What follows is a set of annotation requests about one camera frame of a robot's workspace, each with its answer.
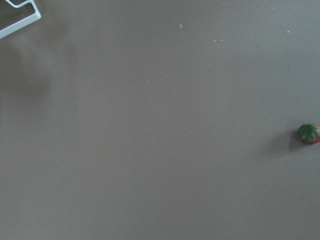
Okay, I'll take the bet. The red strawberry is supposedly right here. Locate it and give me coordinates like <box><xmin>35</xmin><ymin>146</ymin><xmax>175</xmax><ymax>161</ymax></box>
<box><xmin>298</xmin><ymin>123</ymin><xmax>320</xmax><ymax>145</ymax></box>

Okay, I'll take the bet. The white wire rack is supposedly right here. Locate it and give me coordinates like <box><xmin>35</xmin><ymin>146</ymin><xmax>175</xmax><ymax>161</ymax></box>
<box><xmin>0</xmin><ymin>0</ymin><xmax>42</xmax><ymax>39</ymax></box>

